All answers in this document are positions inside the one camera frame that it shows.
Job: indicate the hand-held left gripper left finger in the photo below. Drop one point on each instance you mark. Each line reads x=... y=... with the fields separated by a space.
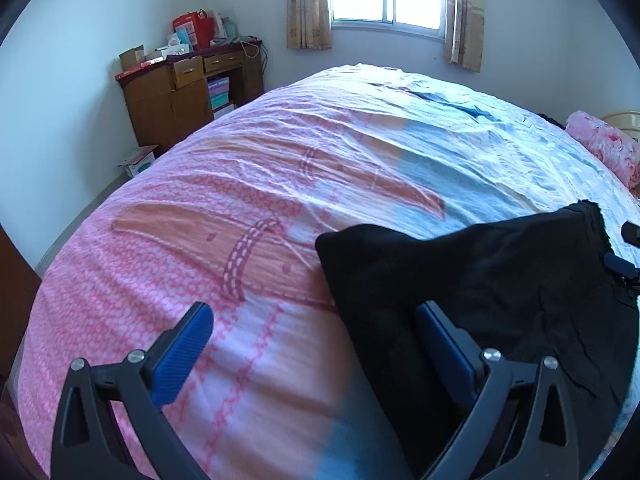
x=182 y=355

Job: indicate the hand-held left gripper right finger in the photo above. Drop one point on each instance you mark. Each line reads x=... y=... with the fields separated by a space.
x=452 y=355

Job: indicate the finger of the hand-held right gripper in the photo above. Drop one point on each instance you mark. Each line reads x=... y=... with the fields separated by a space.
x=622 y=267
x=632 y=235

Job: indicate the black pants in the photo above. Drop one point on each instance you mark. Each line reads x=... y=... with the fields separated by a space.
x=500 y=280

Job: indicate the pink floral pillow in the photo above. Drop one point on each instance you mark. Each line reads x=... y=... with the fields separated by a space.
x=607 y=142

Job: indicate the cream curved headboard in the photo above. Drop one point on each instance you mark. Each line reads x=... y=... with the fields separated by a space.
x=625 y=122

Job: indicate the brown wooden furniture panel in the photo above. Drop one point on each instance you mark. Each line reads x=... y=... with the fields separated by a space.
x=15 y=305

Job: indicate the bed with pink blue cover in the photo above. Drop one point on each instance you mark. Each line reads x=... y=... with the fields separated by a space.
x=250 y=185

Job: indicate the white printed cardboard box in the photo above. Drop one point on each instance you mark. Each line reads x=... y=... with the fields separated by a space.
x=140 y=161

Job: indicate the brown wooden cabinet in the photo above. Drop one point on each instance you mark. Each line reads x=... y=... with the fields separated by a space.
x=160 y=105

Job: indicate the stack of coloured boxes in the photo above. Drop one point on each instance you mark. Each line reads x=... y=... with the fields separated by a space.
x=219 y=92

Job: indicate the beige patterned curtain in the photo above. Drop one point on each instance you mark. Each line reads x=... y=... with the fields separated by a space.
x=307 y=10
x=467 y=20

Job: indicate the flat red box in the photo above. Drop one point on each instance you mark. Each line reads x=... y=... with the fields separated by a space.
x=142 y=67

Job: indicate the brown cardboard box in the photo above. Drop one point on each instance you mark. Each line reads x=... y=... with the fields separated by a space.
x=132 y=57

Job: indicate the blue and white box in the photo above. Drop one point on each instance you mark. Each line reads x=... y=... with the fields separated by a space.
x=184 y=37

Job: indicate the red gift bag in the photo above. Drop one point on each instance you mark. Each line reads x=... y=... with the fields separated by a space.
x=197 y=27

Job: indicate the clear plastic bottle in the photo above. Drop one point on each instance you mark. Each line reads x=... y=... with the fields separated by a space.
x=227 y=27

